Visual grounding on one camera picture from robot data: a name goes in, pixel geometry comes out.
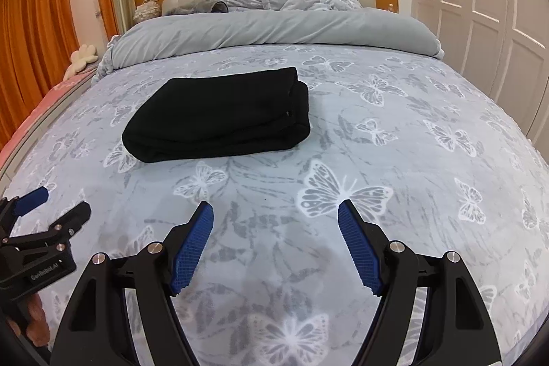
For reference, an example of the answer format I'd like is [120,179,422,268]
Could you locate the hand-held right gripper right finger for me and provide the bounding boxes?
[338,200,502,366]

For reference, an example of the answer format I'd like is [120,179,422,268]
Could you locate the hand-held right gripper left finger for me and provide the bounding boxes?
[50,201,214,366]

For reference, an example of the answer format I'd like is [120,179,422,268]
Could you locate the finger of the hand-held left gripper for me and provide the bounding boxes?
[0,186,50,222]
[46,201,92,241]

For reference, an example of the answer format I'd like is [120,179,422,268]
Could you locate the black pants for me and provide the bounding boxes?
[121,67,311,164]

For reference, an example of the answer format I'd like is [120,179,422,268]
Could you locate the person's left hand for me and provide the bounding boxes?
[16,290,50,348]

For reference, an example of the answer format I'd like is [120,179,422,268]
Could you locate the grey butterfly print bed sheet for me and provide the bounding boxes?
[0,44,549,366]

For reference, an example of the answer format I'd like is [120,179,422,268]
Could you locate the white flower plush toy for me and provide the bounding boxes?
[64,44,101,81]

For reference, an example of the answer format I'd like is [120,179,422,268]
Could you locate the wide orange curtain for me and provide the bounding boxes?
[0,0,73,137]

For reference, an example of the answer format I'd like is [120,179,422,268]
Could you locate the white flower decoration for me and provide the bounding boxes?
[132,1,162,24]

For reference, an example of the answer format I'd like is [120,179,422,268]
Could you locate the plain grey duvet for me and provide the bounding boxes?
[98,8,444,81]

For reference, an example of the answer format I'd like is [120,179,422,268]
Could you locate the white panelled wardrobe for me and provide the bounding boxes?
[397,0,549,154]

